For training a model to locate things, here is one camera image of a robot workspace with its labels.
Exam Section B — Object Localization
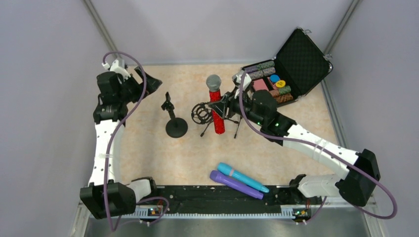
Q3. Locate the shock mount tripod stand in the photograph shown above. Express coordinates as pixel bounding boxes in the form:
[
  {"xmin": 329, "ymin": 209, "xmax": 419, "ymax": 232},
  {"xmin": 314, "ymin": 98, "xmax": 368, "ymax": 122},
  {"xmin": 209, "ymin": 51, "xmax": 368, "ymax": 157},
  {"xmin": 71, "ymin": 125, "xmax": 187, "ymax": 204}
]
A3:
[{"xmin": 191, "ymin": 102, "xmax": 235, "ymax": 137}]

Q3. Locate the red glitter microphone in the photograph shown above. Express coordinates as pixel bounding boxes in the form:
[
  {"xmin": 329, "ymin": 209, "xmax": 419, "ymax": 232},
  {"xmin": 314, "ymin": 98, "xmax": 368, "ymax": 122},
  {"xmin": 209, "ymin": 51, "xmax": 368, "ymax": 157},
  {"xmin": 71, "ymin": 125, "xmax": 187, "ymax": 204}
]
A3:
[{"xmin": 206, "ymin": 74, "xmax": 225, "ymax": 135}]

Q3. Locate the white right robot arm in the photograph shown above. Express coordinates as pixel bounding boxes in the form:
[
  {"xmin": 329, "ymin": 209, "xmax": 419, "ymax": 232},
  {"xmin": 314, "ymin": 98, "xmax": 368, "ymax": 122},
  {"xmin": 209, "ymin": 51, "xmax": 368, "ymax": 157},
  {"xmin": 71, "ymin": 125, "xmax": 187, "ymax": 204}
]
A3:
[{"xmin": 209, "ymin": 90, "xmax": 380, "ymax": 207}]

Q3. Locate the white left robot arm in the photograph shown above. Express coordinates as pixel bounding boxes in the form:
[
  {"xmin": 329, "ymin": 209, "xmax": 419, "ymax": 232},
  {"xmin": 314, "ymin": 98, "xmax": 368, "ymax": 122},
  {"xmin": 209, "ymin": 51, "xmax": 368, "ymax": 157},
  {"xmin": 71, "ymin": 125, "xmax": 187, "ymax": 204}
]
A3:
[{"xmin": 80, "ymin": 67, "xmax": 162, "ymax": 219}]

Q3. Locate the black tripod mic stand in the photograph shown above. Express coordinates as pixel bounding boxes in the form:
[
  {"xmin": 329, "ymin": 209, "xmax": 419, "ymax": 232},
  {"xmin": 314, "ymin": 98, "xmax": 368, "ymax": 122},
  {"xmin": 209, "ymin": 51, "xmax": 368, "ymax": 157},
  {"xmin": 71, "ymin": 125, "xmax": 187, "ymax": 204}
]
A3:
[{"xmin": 234, "ymin": 116, "xmax": 243, "ymax": 139}]

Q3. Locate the black round base stand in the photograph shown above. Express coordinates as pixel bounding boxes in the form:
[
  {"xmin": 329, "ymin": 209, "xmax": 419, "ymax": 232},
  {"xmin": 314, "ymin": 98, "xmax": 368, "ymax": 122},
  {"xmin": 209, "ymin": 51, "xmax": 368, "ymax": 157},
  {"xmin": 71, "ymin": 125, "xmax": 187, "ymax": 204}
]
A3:
[{"xmin": 161, "ymin": 92, "xmax": 188, "ymax": 138}]

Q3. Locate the red playing card deck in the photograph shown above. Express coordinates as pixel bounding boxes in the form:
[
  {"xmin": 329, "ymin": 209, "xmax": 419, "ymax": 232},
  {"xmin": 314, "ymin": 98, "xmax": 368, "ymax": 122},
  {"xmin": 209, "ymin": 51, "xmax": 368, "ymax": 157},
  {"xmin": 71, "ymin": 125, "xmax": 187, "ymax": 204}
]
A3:
[{"xmin": 253, "ymin": 79, "xmax": 269, "ymax": 91}]

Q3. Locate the purple chip stack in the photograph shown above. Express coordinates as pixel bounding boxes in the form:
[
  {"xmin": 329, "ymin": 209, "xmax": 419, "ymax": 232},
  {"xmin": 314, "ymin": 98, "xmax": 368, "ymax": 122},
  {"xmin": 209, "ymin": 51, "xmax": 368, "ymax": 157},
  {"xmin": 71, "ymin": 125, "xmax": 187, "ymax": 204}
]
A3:
[{"xmin": 243, "ymin": 65, "xmax": 259, "ymax": 74}]

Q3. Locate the red white chip stack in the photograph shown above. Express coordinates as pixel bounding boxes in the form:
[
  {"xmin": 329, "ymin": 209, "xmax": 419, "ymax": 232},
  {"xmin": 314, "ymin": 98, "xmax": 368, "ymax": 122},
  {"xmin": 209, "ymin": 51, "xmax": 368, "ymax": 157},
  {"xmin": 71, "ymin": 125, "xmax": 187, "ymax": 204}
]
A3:
[{"xmin": 269, "ymin": 90, "xmax": 280, "ymax": 98}]

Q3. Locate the blue round dealer chip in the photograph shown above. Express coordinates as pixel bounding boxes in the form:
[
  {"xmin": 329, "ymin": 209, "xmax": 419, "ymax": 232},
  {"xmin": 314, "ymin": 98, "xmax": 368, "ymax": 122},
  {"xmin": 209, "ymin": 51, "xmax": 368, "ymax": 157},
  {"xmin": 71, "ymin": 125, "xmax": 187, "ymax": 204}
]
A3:
[{"xmin": 269, "ymin": 74, "xmax": 280, "ymax": 83}]

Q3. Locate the orange black chip stack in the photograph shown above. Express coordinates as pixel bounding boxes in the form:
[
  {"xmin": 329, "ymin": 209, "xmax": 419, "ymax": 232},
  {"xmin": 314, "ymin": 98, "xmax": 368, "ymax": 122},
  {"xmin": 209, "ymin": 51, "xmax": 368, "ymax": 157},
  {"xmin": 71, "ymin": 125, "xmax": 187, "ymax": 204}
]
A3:
[{"xmin": 274, "ymin": 93, "xmax": 293, "ymax": 104}]

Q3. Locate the yellow round dealer chip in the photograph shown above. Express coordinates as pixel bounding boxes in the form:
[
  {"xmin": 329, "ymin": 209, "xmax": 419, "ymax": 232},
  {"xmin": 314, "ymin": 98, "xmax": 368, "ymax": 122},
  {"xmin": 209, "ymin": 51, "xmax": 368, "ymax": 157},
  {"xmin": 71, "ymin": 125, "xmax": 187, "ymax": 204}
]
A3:
[{"xmin": 275, "ymin": 80, "xmax": 286, "ymax": 88}]

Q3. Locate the green chip stack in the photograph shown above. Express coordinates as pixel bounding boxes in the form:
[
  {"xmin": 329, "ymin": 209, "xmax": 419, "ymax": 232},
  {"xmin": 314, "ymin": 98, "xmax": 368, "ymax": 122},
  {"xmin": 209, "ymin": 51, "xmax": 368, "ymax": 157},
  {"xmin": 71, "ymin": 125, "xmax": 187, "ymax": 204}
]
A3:
[{"xmin": 278, "ymin": 85, "xmax": 292, "ymax": 95}]

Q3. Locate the cyan toy microphone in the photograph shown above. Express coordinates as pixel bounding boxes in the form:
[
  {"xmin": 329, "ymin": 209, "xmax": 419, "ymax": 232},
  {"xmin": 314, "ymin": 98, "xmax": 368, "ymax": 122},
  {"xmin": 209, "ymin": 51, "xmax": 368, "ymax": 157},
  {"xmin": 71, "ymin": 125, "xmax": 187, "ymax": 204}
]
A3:
[{"xmin": 217, "ymin": 162, "xmax": 270, "ymax": 193}]

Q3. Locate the purple toy microphone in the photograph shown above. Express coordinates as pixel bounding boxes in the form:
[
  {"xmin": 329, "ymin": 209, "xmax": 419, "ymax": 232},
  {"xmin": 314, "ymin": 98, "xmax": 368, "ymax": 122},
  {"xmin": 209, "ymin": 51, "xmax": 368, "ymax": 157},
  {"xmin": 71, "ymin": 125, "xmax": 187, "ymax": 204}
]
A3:
[{"xmin": 209, "ymin": 170, "xmax": 264, "ymax": 199}]

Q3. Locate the black poker chip case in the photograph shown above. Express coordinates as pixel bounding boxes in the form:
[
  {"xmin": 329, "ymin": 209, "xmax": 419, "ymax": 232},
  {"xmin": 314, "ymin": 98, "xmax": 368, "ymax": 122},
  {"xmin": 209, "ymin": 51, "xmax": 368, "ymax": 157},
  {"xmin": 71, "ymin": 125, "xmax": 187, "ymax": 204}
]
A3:
[{"xmin": 241, "ymin": 27, "xmax": 333, "ymax": 107}]

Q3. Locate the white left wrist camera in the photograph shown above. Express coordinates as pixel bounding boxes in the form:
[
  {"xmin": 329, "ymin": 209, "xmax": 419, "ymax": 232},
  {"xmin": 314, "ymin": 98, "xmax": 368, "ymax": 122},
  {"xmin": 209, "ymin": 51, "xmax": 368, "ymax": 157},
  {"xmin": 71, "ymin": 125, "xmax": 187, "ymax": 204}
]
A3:
[{"xmin": 102, "ymin": 58, "xmax": 131, "ymax": 79}]

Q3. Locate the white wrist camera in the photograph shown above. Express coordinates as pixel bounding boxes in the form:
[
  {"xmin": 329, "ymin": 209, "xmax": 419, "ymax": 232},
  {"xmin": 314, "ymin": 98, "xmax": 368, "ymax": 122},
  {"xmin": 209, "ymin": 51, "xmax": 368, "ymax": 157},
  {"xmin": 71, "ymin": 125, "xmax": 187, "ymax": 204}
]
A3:
[
  {"xmin": 102, "ymin": 58, "xmax": 131, "ymax": 79},
  {"xmin": 232, "ymin": 70, "xmax": 252, "ymax": 91}
]

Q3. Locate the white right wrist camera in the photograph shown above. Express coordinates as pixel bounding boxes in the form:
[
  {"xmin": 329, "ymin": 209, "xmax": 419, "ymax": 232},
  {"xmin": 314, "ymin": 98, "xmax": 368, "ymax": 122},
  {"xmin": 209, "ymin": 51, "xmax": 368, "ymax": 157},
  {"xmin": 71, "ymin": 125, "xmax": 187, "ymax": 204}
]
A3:
[{"xmin": 232, "ymin": 70, "xmax": 252, "ymax": 91}]

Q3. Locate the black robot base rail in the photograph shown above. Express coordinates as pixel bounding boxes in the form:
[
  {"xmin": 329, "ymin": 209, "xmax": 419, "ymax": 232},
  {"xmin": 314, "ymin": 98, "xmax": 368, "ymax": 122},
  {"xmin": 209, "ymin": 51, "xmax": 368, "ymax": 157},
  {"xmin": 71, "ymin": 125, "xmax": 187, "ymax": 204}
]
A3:
[{"xmin": 150, "ymin": 185, "xmax": 323, "ymax": 219}]

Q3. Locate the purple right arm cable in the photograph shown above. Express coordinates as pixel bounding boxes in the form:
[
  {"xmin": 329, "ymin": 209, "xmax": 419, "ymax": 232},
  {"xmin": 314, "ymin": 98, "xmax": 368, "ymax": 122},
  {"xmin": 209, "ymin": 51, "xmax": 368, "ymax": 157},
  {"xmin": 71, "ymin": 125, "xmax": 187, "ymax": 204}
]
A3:
[{"xmin": 238, "ymin": 70, "xmax": 398, "ymax": 225}]

